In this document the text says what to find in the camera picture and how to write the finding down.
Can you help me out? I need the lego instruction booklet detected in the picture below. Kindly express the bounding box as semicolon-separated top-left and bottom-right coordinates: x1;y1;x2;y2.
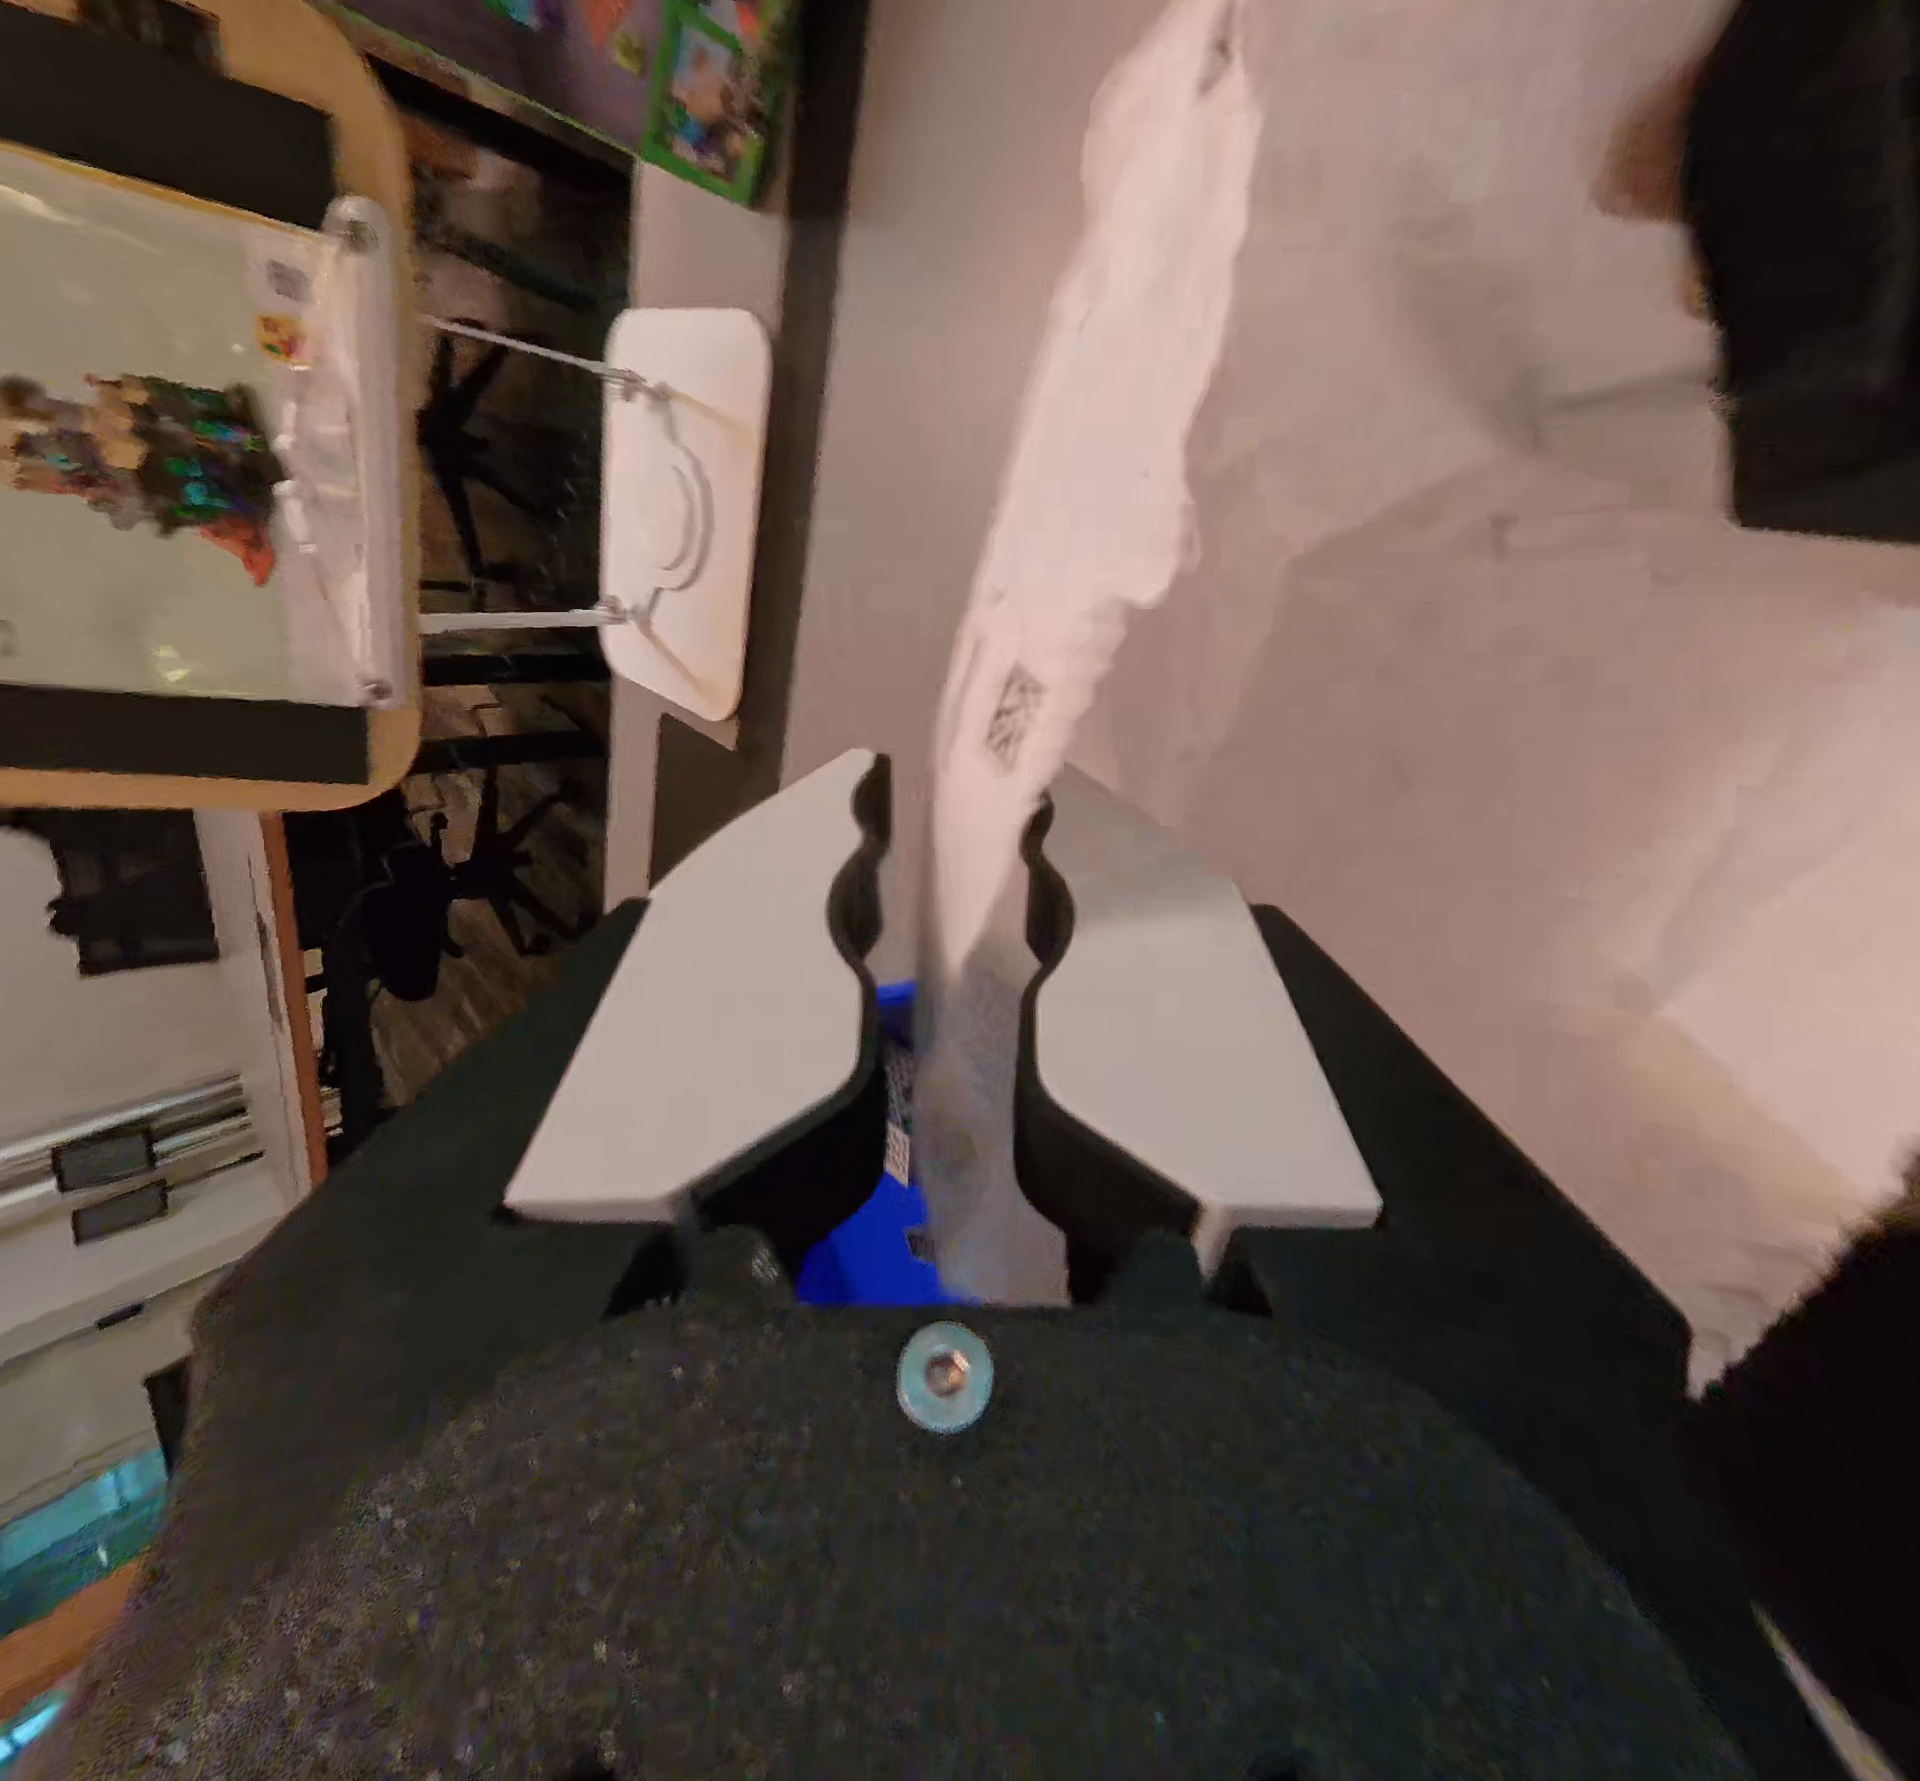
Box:
0;145;380;707

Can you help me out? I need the white stand base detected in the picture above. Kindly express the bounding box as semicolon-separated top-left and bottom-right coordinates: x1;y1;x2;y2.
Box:
0;0;777;819

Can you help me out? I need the white paper bag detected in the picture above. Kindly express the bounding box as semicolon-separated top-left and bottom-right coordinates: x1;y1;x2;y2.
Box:
906;0;1920;1396

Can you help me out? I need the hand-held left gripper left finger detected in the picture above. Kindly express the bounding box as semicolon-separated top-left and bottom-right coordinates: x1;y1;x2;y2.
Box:
502;748;897;1228

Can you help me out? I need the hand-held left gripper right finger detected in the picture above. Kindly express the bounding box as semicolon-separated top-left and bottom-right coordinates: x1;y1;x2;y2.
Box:
1013;766;1385;1276

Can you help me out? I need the blue plastic bin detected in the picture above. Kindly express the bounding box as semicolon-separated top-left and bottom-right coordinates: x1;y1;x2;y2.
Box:
792;978;984;1312

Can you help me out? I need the black office chair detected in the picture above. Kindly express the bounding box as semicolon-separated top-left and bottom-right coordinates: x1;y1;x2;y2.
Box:
290;774;584;1142

